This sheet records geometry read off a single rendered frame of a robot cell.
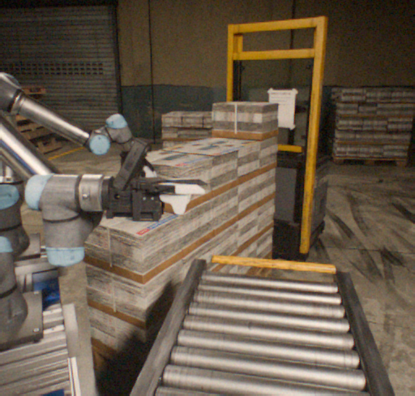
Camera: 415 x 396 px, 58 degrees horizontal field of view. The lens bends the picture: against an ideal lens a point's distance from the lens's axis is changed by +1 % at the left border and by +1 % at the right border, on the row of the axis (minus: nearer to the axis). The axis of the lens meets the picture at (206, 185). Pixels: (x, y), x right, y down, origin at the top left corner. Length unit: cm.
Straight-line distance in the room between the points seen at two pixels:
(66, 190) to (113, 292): 109
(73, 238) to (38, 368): 50
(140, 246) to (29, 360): 61
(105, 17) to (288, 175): 689
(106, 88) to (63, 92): 110
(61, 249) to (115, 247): 89
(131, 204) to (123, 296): 106
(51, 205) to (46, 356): 53
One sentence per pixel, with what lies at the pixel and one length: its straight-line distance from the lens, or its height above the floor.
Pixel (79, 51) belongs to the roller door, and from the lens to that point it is 949.
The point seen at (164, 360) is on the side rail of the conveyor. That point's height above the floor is 80.
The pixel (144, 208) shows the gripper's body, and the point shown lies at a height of 119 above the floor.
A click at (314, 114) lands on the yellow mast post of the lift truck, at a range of 287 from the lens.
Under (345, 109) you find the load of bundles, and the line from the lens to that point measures 685.
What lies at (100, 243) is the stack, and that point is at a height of 73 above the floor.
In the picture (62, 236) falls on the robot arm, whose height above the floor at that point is 113.
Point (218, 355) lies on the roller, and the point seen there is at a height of 80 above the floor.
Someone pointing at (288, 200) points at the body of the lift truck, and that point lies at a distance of 322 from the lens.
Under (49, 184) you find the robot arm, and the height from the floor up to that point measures 124.
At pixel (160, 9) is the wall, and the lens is 892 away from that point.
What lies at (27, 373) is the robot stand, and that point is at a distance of 124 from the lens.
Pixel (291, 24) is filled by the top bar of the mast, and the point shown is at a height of 182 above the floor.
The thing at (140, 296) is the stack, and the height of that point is 54.
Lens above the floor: 144
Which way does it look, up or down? 16 degrees down
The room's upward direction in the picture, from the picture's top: straight up
